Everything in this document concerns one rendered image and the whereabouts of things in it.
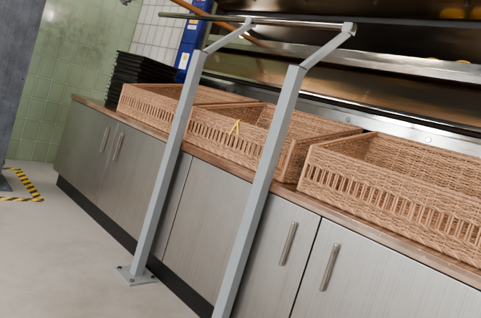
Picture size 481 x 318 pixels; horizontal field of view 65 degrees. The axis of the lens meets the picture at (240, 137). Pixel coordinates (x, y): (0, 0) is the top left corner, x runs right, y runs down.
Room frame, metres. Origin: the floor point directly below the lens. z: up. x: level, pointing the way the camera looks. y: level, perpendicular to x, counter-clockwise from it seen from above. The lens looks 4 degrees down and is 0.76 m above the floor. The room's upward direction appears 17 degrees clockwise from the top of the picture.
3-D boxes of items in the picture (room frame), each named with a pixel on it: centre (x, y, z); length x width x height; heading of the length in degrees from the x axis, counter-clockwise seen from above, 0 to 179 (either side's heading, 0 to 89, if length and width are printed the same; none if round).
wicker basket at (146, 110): (2.00, 0.32, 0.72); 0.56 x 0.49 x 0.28; 48
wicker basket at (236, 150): (1.60, -0.12, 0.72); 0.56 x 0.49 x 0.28; 48
